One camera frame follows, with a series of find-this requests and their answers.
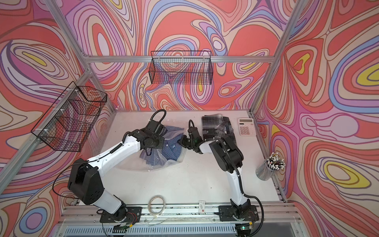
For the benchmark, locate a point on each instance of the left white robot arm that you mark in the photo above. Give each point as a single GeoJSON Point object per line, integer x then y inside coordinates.
{"type": "Point", "coordinates": [85, 179]}

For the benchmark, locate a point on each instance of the small white tag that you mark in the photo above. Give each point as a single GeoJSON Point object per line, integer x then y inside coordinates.
{"type": "Point", "coordinates": [201, 207]}

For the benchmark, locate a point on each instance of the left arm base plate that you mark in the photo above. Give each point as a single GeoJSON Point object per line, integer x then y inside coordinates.
{"type": "Point", "coordinates": [128, 214]}

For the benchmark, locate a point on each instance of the white pink calculator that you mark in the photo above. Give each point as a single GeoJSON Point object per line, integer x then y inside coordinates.
{"type": "Point", "coordinates": [246, 127]}

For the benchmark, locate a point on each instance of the back black wire basket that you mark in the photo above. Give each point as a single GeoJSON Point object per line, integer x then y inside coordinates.
{"type": "Point", "coordinates": [181, 67]}

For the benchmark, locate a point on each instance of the clear plastic vacuum bag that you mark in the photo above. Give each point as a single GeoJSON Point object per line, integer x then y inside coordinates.
{"type": "Point", "coordinates": [134, 163]}

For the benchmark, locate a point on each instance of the left black wire basket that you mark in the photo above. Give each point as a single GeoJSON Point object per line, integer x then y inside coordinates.
{"type": "Point", "coordinates": [70, 123]}

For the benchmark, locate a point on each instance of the aluminium frame rail front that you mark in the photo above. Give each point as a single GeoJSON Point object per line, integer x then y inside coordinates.
{"type": "Point", "coordinates": [182, 220]}

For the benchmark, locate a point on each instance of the cup of pens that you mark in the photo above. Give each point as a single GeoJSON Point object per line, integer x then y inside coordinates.
{"type": "Point", "coordinates": [271, 166]}

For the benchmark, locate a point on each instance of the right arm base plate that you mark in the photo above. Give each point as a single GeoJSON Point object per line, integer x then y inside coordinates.
{"type": "Point", "coordinates": [227, 213]}

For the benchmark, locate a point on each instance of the black wire basket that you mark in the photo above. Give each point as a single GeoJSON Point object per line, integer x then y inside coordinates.
{"type": "Point", "coordinates": [181, 67]}
{"type": "Point", "coordinates": [70, 123]}

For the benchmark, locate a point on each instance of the grey plaid shirt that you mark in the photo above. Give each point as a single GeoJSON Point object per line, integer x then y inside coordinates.
{"type": "Point", "coordinates": [217, 125]}

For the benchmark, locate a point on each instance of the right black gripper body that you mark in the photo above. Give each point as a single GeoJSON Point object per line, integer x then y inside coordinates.
{"type": "Point", "coordinates": [187, 142]}

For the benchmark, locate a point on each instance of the blue checked shirt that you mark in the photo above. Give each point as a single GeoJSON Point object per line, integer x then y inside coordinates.
{"type": "Point", "coordinates": [171, 153]}

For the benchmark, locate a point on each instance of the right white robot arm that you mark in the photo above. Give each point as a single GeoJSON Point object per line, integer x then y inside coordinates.
{"type": "Point", "coordinates": [229, 159]}

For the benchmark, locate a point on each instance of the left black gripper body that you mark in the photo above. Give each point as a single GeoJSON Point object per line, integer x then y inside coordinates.
{"type": "Point", "coordinates": [158, 142]}

